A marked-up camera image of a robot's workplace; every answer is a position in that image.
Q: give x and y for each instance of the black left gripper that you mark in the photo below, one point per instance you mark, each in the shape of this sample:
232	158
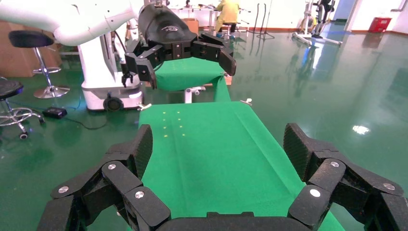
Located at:
162	25

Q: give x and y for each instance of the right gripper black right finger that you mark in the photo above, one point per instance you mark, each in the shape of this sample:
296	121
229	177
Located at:
328	178

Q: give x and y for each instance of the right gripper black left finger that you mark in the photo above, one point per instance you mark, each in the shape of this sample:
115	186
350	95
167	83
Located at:
127	178

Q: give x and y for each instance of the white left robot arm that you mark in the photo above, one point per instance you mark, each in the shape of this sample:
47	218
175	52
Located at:
79	25

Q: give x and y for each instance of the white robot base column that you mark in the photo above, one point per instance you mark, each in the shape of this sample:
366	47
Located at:
95	63

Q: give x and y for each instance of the small brown background box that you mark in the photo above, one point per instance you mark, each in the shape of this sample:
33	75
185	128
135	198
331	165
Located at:
191	25

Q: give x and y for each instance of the red box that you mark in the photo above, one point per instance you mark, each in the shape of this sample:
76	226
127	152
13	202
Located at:
380	25

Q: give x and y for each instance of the small green table cloth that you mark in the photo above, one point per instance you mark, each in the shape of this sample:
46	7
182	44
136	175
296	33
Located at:
185	75

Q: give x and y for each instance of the white table leg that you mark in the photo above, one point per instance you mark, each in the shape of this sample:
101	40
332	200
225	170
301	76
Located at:
188	95

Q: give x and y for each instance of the white background work table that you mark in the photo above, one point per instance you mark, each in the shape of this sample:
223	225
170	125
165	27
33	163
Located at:
197	12

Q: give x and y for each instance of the person in yellow jacket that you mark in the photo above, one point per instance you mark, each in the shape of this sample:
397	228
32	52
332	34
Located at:
228	12

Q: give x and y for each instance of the large green table cloth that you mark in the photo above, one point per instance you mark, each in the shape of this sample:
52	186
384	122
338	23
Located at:
207	153

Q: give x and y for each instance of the black tripod stand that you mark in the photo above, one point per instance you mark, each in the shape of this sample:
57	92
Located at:
264	22

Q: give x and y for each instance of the black power adapter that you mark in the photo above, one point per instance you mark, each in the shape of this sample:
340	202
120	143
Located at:
54	113

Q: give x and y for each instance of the tall black bar stool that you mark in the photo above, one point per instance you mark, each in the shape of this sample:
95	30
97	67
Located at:
30	39

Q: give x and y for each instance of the black stool with chrome legs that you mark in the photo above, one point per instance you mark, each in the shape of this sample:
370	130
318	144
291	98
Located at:
9	87

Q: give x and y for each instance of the white exercise machine frame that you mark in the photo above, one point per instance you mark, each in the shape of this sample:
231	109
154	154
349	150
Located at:
307	22

